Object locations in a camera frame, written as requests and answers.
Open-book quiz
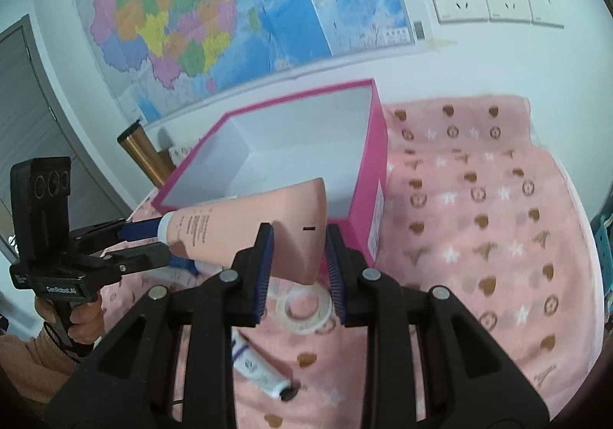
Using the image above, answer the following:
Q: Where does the gold thermos cup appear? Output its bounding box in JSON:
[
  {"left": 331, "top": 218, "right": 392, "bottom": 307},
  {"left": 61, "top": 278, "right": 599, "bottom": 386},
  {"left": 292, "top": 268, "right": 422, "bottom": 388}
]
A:
[{"left": 117, "top": 120, "right": 175, "bottom": 188}]

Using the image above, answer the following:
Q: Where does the pink cardboard box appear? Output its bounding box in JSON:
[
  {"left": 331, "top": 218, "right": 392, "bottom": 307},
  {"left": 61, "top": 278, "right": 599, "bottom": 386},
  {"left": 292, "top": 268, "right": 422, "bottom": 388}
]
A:
[{"left": 152, "top": 79, "right": 390, "bottom": 269}]

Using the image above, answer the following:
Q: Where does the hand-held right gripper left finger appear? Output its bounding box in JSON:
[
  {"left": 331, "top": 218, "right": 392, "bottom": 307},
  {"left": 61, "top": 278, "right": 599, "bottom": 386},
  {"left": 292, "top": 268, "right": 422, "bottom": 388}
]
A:
[{"left": 48, "top": 223, "right": 275, "bottom": 429}]

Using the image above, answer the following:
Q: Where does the white tape roll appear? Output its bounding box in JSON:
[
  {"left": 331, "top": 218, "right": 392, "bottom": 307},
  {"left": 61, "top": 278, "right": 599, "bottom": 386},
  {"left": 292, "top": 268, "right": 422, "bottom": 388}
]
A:
[{"left": 274, "top": 283, "right": 336, "bottom": 335}]

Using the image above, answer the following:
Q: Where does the white power strip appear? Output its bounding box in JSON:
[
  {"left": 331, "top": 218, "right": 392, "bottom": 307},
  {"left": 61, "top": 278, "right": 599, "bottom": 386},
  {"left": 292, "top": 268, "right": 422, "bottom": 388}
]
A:
[{"left": 165, "top": 142, "right": 199, "bottom": 166}]

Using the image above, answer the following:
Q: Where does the colourful wall map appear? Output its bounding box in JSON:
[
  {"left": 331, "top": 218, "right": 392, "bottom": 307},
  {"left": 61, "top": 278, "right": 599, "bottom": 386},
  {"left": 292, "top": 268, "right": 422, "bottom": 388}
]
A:
[{"left": 72, "top": 0, "right": 417, "bottom": 123}]

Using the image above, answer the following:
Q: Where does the pink printed cloth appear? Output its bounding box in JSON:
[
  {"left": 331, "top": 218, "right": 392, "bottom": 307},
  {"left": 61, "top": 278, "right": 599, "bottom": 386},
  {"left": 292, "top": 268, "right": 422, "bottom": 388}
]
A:
[{"left": 100, "top": 94, "right": 604, "bottom": 429}]

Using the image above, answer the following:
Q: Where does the blue perforated plastic basket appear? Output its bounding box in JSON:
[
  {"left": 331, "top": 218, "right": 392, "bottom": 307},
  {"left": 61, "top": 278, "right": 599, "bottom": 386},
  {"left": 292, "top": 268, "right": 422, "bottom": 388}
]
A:
[{"left": 591, "top": 213, "right": 613, "bottom": 296}]

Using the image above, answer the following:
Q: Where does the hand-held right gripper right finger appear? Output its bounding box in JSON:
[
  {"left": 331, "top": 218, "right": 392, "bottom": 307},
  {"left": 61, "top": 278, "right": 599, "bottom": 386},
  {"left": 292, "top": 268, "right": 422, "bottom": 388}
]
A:
[{"left": 325, "top": 225, "right": 549, "bottom": 429}]

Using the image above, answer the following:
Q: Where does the person's left forearm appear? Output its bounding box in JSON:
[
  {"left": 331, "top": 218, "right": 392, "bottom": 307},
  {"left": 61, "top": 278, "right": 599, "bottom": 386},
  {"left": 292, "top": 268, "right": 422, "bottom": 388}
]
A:
[{"left": 0, "top": 321, "right": 80, "bottom": 379}]

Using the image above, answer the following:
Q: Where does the person's left hand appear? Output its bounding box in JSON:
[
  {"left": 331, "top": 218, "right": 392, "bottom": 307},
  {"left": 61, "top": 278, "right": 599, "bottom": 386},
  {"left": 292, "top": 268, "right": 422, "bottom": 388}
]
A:
[{"left": 34, "top": 291, "right": 105, "bottom": 348}]

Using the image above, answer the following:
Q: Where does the white tube black cap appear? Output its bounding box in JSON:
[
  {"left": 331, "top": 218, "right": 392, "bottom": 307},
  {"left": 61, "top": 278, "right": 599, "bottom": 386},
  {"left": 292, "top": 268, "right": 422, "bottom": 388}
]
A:
[{"left": 231, "top": 328, "right": 298, "bottom": 403}]

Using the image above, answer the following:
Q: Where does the grey door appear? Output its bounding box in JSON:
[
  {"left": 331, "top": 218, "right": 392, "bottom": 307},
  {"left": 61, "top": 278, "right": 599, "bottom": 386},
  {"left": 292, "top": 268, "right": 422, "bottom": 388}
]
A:
[{"left": 0, "top": 15, "right": 130, "bottom": 267}]

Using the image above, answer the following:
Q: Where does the peach pink cosmetic tube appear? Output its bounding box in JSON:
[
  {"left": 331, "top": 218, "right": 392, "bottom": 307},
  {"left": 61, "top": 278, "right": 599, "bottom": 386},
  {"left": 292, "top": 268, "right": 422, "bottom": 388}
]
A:
[{"left": 157, "top": 177, "right": 331, "bottom": 287}]

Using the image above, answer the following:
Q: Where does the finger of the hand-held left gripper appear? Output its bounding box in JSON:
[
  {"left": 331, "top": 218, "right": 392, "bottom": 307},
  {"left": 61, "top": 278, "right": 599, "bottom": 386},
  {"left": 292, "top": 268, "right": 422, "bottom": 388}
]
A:
[
  {"left": 72, "top": 217, "right": 161, "bottom": 257},
  {"left": 103, "top": 242, "right": 170, "bottom": 288}
]

